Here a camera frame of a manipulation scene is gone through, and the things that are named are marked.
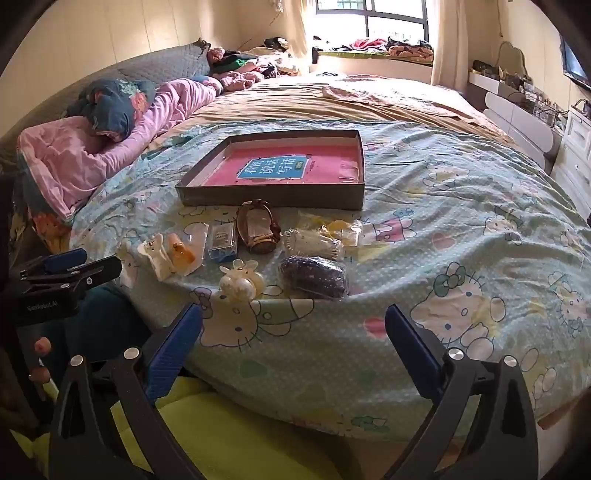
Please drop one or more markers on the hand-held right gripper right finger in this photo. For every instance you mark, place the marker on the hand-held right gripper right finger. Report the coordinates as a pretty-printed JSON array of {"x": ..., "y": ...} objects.
[{"x": 413, "y": 350}]

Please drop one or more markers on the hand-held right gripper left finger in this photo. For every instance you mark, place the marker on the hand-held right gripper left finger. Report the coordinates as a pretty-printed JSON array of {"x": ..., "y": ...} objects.
[{"x": 173, "y": 350}]

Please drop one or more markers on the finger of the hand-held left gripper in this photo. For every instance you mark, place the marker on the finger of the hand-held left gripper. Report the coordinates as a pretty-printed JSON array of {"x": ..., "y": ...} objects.
[
  {"x": 64, "y": 261},
  {"x": 92, "y": 274}
]

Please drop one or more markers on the white hair claw clip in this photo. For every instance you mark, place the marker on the white hair claw clip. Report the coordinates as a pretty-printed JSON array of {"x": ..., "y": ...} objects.
[{"x": 159, "y": 258}]

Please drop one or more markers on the white flower hair clip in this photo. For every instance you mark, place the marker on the white flower hair clip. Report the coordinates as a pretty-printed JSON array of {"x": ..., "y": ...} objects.
[{"x": 240, "y": 284}]

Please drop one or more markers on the bag of dark beads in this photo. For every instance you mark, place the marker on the bag of dark beads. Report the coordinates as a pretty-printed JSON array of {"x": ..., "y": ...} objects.
[{"x": 314, "y": 277}]

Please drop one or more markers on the bag of white beads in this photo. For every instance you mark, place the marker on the bag of white beads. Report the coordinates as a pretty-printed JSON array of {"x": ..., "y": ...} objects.
[{"x": 309, "y": 242}]

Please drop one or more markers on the shallow cardboard box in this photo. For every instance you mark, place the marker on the shallow cardboard box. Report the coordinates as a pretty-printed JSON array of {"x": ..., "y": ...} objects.
[{"x": 277, "y": 198}]

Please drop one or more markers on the person's left hand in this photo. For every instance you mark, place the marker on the person's left hand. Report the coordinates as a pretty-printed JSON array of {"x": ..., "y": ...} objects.
[{"x": 42, "y": 346}]

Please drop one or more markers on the orange floral bedding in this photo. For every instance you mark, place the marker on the orange floral bedding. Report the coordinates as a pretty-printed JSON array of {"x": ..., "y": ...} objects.
[{"x": 46, "y": 228}]

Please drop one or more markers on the teal cloth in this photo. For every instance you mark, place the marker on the teal cloth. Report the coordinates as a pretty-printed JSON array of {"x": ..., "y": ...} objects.
[{"x": 106, "y": 318}]

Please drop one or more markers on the pink quilt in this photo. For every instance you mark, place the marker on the pink quilt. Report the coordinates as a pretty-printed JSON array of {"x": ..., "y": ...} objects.
[{"x": 69, "y": 157}]

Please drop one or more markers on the yellow-green cloth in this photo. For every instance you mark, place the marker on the yellow-green cloth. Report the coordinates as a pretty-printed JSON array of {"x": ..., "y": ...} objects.
[{"x": 240, "y": 438}]

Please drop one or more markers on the small clear plastic box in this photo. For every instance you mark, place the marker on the small clear plastic box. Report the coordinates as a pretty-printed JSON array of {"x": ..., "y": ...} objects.
[{"x": 221, "y": 242}]

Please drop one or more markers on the cartoon cat printed blanket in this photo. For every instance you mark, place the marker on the cartoon cat printed blanket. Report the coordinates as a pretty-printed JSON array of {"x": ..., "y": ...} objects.
[{"x": 415, "y": 230}]

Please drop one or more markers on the bag of yellow rings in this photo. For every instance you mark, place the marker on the bag of yellow rings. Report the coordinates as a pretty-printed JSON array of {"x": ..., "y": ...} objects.
[{"x": 341, "y": 230}]

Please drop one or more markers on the blue floral quilt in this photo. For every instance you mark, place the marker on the blue floral quilt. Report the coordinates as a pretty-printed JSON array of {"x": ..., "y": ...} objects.
[{"x": 115, "y": 106}]

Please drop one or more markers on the pink book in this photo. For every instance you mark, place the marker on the pink book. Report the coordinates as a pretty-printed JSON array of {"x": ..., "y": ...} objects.
[{"x": 277, "y": 168}]

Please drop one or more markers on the grey quilted headboard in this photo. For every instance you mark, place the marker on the grey quilted headboard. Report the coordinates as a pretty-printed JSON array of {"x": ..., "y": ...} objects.
[{"x": 152, "y": 64}]

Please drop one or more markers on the pink fluffy garment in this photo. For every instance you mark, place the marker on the pink fluffy garment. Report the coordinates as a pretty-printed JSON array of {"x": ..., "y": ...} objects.
[{"x": 240, "y": 82}]

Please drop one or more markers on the white drawer cabinet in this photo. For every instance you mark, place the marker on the white drawer cabinet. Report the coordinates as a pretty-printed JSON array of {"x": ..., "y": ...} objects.
[{"x": 575, "y": 152}]

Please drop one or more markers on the white grey dressing table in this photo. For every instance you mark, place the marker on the white grey dressing table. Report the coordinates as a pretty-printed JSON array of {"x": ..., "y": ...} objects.
[{"x": 508, "y": 110}]

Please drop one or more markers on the beige bed sheet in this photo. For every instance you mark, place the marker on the beige bed sheet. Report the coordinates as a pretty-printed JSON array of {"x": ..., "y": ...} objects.
[{"x": 323, "y": 108}]

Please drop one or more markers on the pile of clothes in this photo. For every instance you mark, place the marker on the pile of clothes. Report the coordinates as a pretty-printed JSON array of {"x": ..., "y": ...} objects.
[{"x": 240, "y": 62}]

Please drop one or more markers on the pale pink blanket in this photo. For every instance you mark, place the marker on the pale pink blanket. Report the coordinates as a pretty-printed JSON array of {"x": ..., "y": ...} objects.
[{"x": 344, "y": 92}]

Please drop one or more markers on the row of cosmetics containers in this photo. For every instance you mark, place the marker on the row of cosmetics containers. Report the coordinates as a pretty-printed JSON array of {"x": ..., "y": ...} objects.
[{"x": 531, "y": 94}]

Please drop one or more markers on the bay window seat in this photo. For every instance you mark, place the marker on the bay window seat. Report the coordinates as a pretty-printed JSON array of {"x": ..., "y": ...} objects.
[{"x": 369, "y": 67}]

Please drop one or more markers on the heap of colourful bedding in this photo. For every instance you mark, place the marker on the heap of colourful bedding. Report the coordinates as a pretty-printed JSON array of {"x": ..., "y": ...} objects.
[{"x": 397, "y": 47}]

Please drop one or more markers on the cloud-shaped mirror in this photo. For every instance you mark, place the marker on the cloud-shaped mirror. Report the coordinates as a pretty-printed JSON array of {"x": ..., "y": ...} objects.
[{"x": 510, "y": 57}]

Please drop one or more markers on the cream curtain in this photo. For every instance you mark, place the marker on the cream curtain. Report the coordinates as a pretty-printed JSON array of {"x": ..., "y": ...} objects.
[
  {"x": 298, "y": 37},
  {"x": 448, "y": 41}
]

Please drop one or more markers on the barred window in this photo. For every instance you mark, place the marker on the barred window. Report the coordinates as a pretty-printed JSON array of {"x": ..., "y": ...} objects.
[{"x": 392, "y": 16}]

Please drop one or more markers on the wall television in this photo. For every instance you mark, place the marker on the wall television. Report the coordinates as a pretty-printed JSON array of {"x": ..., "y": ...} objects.
[{"x": 575, "y": 60}]

